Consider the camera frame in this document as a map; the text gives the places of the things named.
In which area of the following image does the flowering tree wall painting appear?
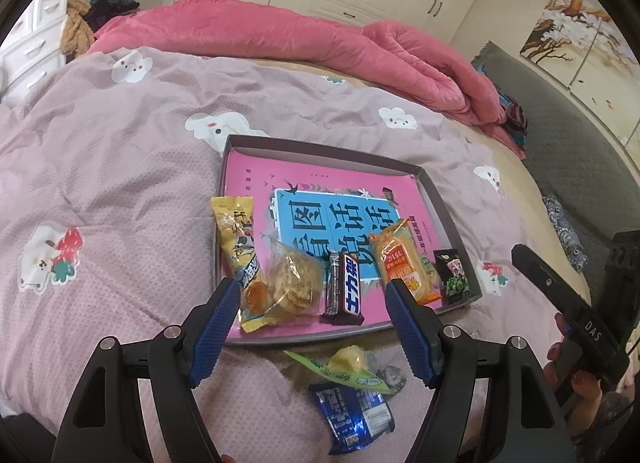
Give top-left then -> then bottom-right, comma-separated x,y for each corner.
520,0 -> 640,141

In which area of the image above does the person's right hand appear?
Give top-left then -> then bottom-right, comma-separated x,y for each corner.
542,313 -> 608,449

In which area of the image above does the grey patterned cloth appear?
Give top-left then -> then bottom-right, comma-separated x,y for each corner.
542,193 -> 588,274

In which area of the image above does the yellow snack packet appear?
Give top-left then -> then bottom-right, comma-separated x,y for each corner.
210,195 -> 281,335

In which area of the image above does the lilac printed blanket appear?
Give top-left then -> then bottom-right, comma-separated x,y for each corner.
0,45 -> 591,463

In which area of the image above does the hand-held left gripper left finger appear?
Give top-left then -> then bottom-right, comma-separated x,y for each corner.
50,277 -> 242,463

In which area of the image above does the white drawer cabinet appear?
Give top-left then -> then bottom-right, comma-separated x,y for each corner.
0,0 -> 68,104

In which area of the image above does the dark striped cloth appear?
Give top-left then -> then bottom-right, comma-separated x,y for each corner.
495,88 -> 531,148

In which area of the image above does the pink quilt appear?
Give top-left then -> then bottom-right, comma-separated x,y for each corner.
87,0 -> 528,161

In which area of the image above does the blue biscuit packet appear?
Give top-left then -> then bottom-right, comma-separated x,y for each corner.
307,383 -> 396,455

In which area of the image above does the brown chocolate bar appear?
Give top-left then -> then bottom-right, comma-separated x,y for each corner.
320,250 -> 365,326

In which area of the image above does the dark green pea packet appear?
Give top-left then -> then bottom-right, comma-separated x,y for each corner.
432,248 -> 473,300

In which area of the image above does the beige bed sheet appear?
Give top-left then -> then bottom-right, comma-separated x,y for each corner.
250,55 -> 593,294

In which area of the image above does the clear round cookie packet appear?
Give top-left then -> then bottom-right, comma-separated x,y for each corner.
260,238 -> 326,324

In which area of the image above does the grey cardboard box tray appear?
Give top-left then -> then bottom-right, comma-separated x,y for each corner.
215,134 -> 483,348

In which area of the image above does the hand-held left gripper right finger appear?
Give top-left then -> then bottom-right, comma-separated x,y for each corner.
384,278 -> 576,463

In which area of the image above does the grey padded headboard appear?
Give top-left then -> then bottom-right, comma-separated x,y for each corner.
470,40 -> 640,304

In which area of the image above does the pink and blue book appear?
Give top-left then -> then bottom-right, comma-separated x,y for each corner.
220,153 -> 443,334

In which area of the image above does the green clear cake packet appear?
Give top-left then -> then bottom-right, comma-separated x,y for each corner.
282,344 -> 391,391

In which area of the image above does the brown plush cloth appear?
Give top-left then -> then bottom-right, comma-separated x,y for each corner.
60,0 -> 96,58

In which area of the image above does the person's right forearm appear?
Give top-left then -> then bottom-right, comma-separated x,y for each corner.
570,388 -> 640,463

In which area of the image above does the orange cracker pack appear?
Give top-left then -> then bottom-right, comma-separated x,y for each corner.
369,218 -> 443,306

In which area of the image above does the small dark foil packet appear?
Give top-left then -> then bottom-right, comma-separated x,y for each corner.
375,365 -> 408,396

